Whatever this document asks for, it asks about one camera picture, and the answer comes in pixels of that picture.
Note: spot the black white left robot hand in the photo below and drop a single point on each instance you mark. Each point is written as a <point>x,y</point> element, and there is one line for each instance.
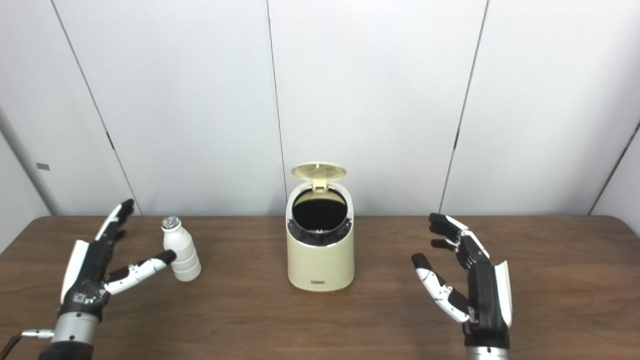
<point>85,280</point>

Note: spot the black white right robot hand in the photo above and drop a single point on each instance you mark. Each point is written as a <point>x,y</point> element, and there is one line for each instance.
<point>487,305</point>

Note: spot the small white plastic bottle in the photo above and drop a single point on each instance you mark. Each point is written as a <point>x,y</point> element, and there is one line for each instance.
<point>184,260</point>

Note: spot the cream round bin lid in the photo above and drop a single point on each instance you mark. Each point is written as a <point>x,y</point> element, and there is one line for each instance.
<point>318,171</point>

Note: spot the cream-colored round bin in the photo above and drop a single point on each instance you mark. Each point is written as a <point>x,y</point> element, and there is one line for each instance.
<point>320,265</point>

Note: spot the small gray wall tag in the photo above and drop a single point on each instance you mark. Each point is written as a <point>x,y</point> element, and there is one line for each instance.
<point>43,166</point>

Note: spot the black wall panel hinge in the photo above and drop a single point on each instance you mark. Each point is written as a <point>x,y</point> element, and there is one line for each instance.
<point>456,139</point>
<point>110,140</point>

